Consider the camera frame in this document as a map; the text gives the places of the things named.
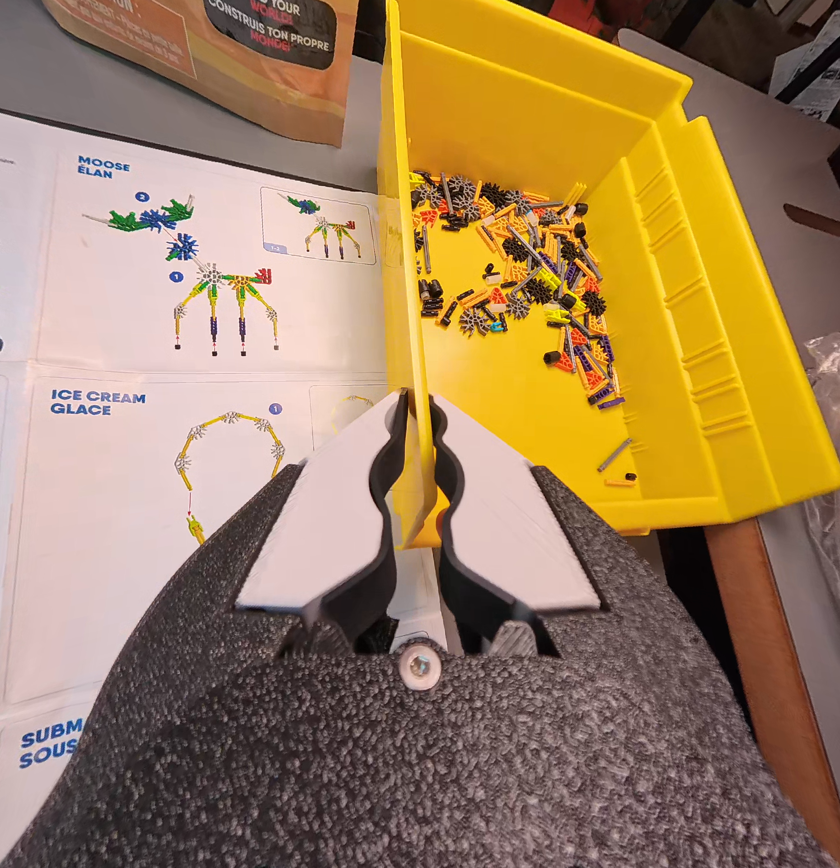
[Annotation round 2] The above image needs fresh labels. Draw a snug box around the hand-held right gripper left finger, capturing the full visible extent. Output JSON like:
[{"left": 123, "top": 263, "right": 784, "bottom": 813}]
[{"left": 235, "top": 390, "right": 410, "bottom": 642}]

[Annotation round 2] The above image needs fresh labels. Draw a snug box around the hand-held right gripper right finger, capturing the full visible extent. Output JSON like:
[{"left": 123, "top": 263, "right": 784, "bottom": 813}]
[{"left": 430, "top": 395, "right": 602, "bottom": 630}]

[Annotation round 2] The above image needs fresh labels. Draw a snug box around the yellow parts bin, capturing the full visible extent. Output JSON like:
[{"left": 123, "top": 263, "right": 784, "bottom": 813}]
[{"left": 378, "top": 0, "right": 840, "bottom": 550}]

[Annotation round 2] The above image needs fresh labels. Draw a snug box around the white instruction sheet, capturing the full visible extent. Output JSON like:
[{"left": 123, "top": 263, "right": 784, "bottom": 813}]
[{"left": 0, "top": 108, "right": 448, "bottom": 767}]

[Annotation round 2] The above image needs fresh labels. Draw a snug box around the pile of toy parts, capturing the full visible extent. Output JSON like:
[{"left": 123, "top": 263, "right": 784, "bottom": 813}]
[{"left": 409, "top": 170, "right": 624, "bottom": 411}]

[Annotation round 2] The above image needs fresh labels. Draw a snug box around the dark flat object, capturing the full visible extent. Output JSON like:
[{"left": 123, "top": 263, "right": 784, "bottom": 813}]
[{"left": 784, "top": 202, "right": 840, "bottom": 241}]

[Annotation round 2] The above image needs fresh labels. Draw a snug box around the toy set package bag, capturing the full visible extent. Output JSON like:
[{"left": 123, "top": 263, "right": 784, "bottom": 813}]
[{"left": 40, "top": 0, "right": 360, "bottom": 146}]

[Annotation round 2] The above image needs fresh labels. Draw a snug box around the printed paper sheet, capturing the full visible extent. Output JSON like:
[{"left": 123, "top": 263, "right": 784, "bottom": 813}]
[{"left": 769, "top": 10, "right": 840, "bottom": 123}]

